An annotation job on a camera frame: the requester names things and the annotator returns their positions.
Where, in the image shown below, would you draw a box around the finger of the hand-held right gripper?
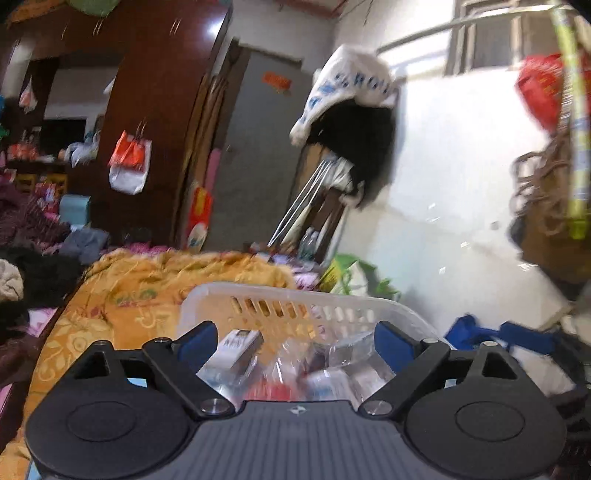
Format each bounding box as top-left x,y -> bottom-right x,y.
443,315 -> 498,350
499,320 -> 583,365

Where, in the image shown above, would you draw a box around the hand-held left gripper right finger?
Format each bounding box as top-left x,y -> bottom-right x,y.
358,320 -> 533,418

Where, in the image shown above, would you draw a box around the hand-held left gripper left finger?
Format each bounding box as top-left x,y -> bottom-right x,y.
60,320 -> 235,422

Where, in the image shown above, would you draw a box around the white and grey box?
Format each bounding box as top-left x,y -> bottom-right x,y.
216,328 -> 265,377

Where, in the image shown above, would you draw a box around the clear plastic packets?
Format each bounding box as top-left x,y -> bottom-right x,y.
198,340 -> 399,403

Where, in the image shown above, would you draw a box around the white plastic lattice basket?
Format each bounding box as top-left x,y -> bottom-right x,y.
177,282 -> 456,408

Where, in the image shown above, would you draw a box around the red packet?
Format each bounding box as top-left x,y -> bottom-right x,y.
244,380 -> 302,402

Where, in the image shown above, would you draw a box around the green and white bag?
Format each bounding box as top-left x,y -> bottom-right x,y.
318,253 -> 400,304

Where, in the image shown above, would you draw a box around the orange patterned blanket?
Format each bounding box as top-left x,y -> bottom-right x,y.
18,248 -> 299,480

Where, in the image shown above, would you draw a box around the brown hanging bag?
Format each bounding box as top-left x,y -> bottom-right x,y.
510,134 -> 591,302

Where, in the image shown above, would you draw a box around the red printed bag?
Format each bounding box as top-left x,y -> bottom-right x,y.
187,185 -> 214,253

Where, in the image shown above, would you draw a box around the dark wooden boards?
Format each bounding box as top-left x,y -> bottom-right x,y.
295,185 -> 348,260

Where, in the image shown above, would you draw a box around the grey cloth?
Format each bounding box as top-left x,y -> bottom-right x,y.
60,228 -> 110,264

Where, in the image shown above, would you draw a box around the pink sheet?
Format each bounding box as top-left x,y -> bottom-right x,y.
28,307 -> 59,334

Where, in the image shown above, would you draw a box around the metal rods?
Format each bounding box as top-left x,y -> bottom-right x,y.
267,154 -> 336,248

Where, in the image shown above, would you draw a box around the black clothes pile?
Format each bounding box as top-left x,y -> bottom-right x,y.
0,247 -> 86,325

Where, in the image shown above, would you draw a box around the white hanging cloth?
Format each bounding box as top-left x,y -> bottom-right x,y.
329,157 -> 366,206

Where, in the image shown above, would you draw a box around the pink board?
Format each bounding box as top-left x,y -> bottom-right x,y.
205,148 -> 223,195

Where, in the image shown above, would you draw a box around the orange and white plastic bag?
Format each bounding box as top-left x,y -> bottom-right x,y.
108,130 -> 153,195

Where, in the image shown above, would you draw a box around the light blue box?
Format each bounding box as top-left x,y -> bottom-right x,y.
59,194 -> 91,225

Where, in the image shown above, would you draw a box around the grey door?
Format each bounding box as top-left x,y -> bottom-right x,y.
210,39 -> 320,256

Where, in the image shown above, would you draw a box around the beige cloth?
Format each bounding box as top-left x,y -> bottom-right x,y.
0,258 -> 25,304

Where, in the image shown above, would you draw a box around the black hanging garment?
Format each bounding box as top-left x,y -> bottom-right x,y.
307,102 -> 399,211

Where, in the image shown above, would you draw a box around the dark purple clothes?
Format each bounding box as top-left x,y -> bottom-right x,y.
0,182 -> 71,250

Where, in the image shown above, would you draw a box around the cardboard sheets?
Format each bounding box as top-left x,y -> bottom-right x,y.
182,74 -> 230,250

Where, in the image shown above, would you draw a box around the dark brown wooden wardrobe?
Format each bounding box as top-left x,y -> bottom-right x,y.
0,0 -> 232,253

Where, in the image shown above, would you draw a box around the red plastic bag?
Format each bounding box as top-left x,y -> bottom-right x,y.
516,54 -> 570,133

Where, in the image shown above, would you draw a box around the orange door label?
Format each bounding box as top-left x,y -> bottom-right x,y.
263,71 -> 293,93

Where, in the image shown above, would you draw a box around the white bag with blue print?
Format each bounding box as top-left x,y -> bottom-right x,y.
289,44 -> 400,148

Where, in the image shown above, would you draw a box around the window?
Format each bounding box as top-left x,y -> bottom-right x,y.
445,0 -> 556,77

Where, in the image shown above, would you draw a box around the small white plastic bag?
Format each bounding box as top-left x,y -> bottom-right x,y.
18,76 -> 38,114

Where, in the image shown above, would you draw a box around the yellow green striped strap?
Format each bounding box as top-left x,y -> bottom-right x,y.
549,4 -> 590,239

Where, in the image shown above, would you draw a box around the metal clothes rail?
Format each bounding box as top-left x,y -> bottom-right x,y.
376,2 -> 555,54

